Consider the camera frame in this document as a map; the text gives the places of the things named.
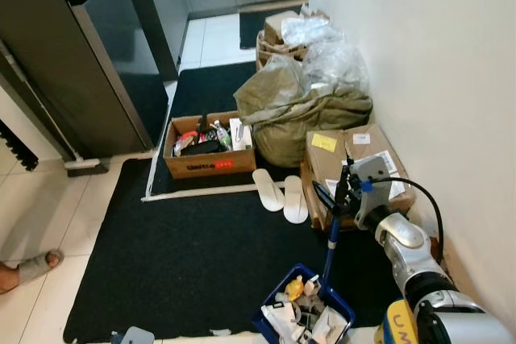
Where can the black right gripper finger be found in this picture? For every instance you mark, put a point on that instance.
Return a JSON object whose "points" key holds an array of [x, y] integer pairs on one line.
{"points": [[326, 197]]}

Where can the blue dustpan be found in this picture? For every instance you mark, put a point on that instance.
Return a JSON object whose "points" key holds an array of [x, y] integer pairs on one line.
{"points": [[331, 243]]}

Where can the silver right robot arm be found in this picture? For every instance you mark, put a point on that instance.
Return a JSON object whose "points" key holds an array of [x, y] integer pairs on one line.
{"points": [[403, 239]]}

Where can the large black floor mat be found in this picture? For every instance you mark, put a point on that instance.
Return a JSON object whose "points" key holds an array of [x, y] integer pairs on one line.
{"points": [[201, 263]]}

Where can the dark floor mat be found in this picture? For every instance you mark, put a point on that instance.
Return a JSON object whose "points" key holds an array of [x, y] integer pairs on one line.
{"points": [[258, 30]]}

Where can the sealed cardboard box with labels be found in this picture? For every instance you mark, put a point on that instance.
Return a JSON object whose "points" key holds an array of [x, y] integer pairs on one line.
{"points": [[330, 159]]}

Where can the olive green sack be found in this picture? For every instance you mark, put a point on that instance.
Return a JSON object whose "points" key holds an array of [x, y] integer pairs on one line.
{"points": [[306, 126]]}

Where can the yellow snack packet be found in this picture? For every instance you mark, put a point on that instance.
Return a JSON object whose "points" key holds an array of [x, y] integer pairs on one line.
{"points": [[294, 288]]}

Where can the white rectangular box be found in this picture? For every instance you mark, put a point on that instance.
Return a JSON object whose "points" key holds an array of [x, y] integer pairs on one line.
{"points": [[239, 133]]}

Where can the open cardboard box red label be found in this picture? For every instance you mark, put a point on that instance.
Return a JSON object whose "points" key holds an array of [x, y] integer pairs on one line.
{"points": [[205, 168]]}

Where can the clear plastic bottle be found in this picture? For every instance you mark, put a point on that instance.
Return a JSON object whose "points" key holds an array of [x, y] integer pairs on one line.
{"points": [[219, 134]]}

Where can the clear plastic bag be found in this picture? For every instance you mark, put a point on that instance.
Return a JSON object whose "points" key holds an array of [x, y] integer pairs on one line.
{"points": [[330, 58]]}

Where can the red snack packet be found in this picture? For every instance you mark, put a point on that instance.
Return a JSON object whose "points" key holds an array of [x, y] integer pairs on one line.
{"points": [[184, 144]]}

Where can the black mat with taped edge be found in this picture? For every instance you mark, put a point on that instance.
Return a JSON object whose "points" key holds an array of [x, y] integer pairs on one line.
{"points": [[201, 86]]}

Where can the small open cardboard box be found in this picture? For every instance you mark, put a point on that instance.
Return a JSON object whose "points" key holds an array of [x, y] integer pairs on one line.
{"points": [[278, 34]]}

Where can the grey steel fridge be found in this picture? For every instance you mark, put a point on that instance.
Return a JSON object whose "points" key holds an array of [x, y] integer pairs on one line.
{"points": [[72, 54]]}

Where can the black foam puzzle mat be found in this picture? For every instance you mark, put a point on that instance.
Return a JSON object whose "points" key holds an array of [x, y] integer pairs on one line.
{"points": [[16, 147]]}

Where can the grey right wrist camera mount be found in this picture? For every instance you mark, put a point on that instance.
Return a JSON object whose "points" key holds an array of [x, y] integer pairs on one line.
{"points": [[372, 171]]}

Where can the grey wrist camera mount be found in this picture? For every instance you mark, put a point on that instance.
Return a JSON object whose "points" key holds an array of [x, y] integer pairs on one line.
{"points": [[137, 336], [372, 171]]}

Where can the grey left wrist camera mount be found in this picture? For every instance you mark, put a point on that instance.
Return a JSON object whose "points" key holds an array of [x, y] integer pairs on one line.
{"points": [[137, 336]]}

